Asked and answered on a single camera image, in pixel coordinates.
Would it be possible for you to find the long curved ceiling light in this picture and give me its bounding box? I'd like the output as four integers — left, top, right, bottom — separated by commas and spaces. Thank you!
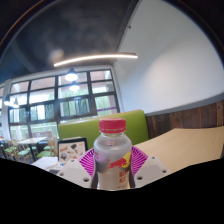
52, 51, 139, 68

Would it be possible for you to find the green upholstered bench backrest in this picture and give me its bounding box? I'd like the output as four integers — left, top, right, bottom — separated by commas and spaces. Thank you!
57, 109, 150, 150

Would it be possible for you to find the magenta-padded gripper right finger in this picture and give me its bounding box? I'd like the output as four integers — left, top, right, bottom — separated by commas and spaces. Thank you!
129, 145, 172, 189

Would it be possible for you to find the group of black pendant lamps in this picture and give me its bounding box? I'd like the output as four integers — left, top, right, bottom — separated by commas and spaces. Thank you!
2, 67, 81, 109

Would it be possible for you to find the large black-framed window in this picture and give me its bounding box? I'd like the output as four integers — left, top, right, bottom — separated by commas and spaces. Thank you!
0, 68, 120, 140

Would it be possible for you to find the light wooden dining table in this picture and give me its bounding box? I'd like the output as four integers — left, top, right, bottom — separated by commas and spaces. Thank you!
16, 136, 48, 146

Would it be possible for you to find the black-framed picture menu stand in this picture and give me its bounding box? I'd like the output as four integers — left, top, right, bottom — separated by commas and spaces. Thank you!
57, 137, 89, 165

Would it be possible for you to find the white paper sheet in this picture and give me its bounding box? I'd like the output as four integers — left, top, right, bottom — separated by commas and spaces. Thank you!
31, 156, 60, 171

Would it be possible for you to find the group of green-seated chairs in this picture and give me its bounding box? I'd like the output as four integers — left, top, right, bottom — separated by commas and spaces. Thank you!
0, 136, 60, 165

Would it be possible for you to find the clear red-capped drink bottle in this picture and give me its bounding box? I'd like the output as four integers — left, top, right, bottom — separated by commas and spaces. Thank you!
92, 117, 133, 191

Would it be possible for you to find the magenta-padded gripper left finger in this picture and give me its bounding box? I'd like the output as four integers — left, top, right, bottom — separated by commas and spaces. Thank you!
56, 147, 99, 190

